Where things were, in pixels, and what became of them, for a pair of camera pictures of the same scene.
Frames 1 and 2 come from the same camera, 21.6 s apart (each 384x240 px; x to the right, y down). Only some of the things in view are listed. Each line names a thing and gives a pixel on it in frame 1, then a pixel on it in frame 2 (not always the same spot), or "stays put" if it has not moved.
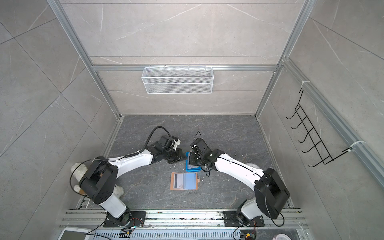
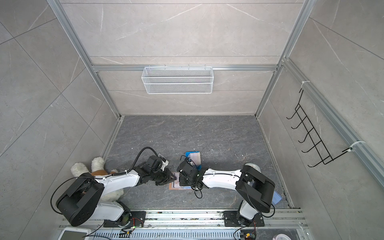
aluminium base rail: x=95 y=218 stays put
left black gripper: x=180 y=157 -> x=168 y=178
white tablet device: x=75 y=233 stays put
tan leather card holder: x=187 y=181 stays put
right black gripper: x=192 y=159 -> x=182 y=182
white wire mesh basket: x=178 y=80 stays put
